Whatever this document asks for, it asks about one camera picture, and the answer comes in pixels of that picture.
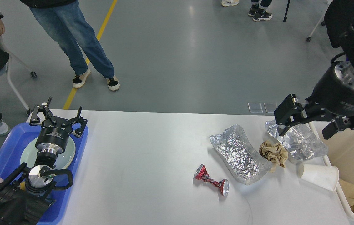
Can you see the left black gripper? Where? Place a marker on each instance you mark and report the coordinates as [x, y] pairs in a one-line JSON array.
[[53, 137]]

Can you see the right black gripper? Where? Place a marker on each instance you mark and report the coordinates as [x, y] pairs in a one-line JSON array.
[[333, 92]]

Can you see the green ceramic plate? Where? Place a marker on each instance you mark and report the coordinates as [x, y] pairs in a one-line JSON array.
[[30, 151]]

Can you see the teal ceramic mug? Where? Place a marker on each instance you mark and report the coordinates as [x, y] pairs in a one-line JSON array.
[[22, 186]]

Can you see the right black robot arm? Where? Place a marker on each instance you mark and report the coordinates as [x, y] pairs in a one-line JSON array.
[[339, 20]]

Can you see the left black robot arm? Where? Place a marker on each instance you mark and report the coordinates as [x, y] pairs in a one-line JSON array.
[[24, 194]]

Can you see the small crumpled foil sheet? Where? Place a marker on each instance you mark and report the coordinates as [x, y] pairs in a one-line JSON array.
[[300, 142]]

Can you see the crumpled brown paper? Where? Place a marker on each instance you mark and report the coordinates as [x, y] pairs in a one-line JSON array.
[[275, 153]]

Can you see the blue plastic tray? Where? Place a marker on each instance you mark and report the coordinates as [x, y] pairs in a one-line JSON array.
[[10, 154]]

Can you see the large crumpled foil tray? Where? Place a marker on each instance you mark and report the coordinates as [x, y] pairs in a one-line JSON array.
[[244, 162]]

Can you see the person in blue jeans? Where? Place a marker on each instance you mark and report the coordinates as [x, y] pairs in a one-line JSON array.
[[64, 22]]

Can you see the chair with black jacket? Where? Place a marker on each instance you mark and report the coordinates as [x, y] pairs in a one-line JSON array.
[[320, 21]]

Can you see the person in black sneakers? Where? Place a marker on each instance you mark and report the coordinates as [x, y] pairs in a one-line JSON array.
[[258, 10]]

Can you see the crushed red soda can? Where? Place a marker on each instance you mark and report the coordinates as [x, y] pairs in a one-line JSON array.
[[202, 174]]

